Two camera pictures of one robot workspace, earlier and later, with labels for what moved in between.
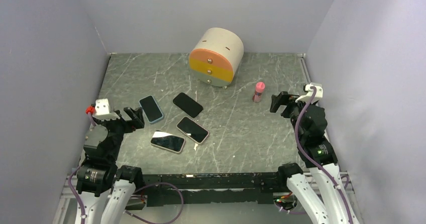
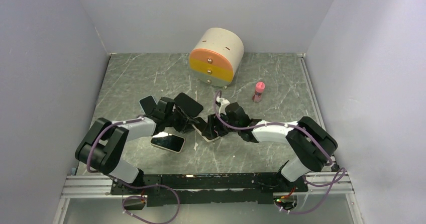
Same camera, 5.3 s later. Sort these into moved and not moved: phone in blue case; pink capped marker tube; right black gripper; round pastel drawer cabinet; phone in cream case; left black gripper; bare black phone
Moved: right black gripper; left black gripper
Not moved: bare black phone; pink capped marker tube; phone in blue case; round pastel drawer cabinet; phone in cream case
